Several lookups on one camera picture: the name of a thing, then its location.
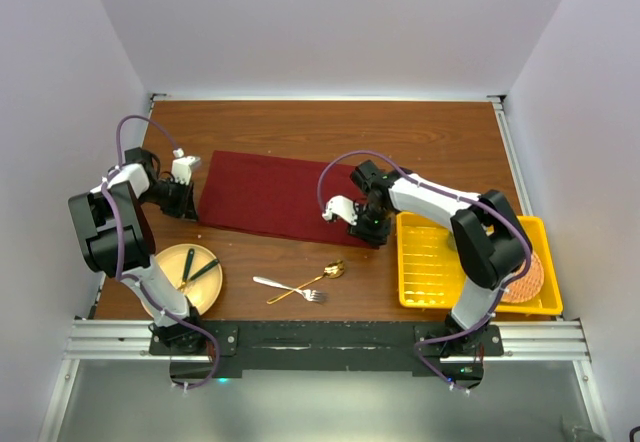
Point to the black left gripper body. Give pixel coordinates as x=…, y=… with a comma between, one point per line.
x=171, y=197

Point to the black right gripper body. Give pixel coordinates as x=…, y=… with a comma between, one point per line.
x=371, y=224

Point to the dark red cloth napkin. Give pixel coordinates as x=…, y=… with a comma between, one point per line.
x=268, y=196

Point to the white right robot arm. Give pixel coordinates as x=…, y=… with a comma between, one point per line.
x=492, y=246

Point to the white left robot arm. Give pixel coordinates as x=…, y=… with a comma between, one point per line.
x=116, y=239

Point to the gold spoon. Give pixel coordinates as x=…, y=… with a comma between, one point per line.
x=331, y=271

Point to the yellow plastic tray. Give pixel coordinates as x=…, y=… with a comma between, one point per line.
x=430, y=275

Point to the cream round plate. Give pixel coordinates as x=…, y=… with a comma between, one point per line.
x=202, y=293

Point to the silver fork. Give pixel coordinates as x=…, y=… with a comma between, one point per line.
x=309, y=295

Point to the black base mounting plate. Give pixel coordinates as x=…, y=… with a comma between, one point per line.
x=229, y=349

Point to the orange woven round mat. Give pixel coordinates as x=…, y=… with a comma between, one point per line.
x=526, y=289

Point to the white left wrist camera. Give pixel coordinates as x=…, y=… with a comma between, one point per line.
x=183, y=166

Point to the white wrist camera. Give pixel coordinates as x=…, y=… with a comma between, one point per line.
x=183, y=166
x=340, y=207

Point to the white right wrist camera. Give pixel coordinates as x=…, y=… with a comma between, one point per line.
x=340, y=207

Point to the green handled gold utensil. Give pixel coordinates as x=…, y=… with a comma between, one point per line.
x=186, y=269
x=201, y=272

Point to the aluminium front rail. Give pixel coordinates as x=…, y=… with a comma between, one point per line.
x=521, y=341

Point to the aluminium rail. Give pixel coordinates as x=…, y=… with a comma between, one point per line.
x=521, y=341
x=497, y=103

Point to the aluminium right side rail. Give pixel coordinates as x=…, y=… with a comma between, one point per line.
x=497, y=103

